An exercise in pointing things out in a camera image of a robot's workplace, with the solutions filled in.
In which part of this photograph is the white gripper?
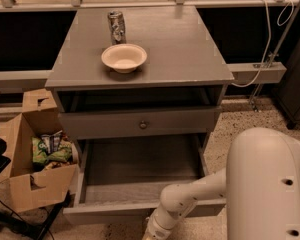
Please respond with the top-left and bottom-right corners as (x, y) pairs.
(142, 213), (172, 240)

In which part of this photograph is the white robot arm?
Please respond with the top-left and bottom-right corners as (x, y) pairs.
(142, 128), (300, 240)

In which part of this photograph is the grey top drawer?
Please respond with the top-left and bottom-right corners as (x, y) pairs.
(59, 106), (221, 139)

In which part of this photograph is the grey wooden drawer cabinet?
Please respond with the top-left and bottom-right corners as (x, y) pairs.
(44, 5), (235, 142)

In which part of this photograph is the green snack bag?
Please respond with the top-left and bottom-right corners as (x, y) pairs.
(31, 130), (72, 167)

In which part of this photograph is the open cardboard box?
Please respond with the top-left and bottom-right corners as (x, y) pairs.
(0, 89), (77, 213)

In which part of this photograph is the metal stand pole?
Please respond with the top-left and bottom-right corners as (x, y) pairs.
(249, 0), (300, 112)

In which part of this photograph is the cream ceramic bowl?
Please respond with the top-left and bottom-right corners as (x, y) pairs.
(101, 44), (147, 73)

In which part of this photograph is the dark cabinet on right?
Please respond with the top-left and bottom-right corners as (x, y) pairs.
(274, 38), (300, 129)

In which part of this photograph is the crushed silver can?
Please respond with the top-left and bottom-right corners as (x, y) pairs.
(107, 10), (126, 45)

